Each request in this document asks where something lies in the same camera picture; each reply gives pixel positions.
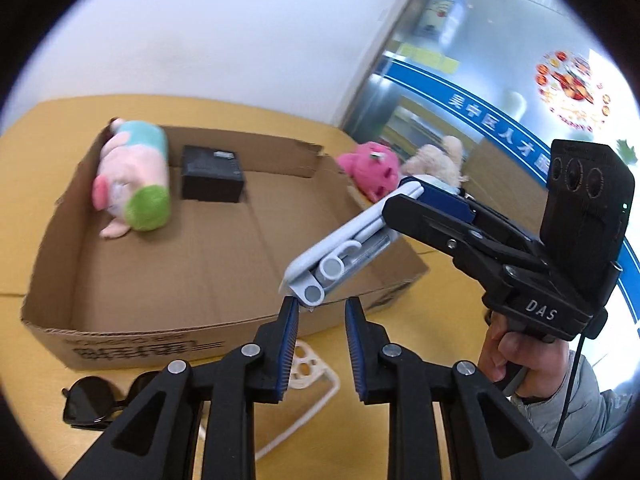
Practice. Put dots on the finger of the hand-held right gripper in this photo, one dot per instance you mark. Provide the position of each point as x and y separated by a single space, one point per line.
425 220
440 197

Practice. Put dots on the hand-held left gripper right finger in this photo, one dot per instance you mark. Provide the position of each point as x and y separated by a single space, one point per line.
356 350

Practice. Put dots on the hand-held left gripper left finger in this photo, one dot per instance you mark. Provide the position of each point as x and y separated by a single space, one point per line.
287 345

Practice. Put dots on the white folding stand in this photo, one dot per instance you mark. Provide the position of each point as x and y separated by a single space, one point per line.
345 237

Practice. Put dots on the cardboard box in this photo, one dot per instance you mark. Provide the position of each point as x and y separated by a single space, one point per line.
200 270

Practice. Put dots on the person's right forearm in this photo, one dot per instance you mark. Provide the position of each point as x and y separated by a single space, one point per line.
595 410

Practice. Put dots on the person's right hand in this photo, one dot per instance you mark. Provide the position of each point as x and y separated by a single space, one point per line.
540 360

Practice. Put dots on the white phone case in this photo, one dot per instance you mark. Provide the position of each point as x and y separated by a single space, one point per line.
306 367

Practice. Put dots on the beige plush toy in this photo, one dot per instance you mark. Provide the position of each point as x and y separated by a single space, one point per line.
435 160

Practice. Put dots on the magenta plush toy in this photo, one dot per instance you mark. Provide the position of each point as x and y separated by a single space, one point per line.
370 170

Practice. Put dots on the blue window banner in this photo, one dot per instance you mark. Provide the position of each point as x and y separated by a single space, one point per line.
450 92

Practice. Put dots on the round red window sticker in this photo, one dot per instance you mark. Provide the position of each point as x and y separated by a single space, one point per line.
570 85

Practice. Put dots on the black box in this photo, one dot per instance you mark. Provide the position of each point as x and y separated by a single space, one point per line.
210 175

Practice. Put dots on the black sunglasses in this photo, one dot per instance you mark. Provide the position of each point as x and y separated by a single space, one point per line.
87 400

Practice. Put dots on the pink and teal plush toy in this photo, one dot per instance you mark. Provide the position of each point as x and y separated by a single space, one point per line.
140 170

